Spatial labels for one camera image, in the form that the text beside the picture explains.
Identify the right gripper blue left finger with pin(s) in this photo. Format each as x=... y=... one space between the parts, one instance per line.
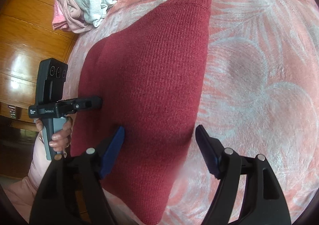
x=56 y=202

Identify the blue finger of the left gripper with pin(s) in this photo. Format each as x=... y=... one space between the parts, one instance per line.
x=80 y=104

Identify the dark red knit sweater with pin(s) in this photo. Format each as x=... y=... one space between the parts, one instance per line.
x=149 y=77

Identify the pink sleeve left forearm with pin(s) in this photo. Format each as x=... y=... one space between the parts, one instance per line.
x=22 y=193

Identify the pink garment pile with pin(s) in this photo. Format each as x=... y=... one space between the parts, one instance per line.
x=68 y=17

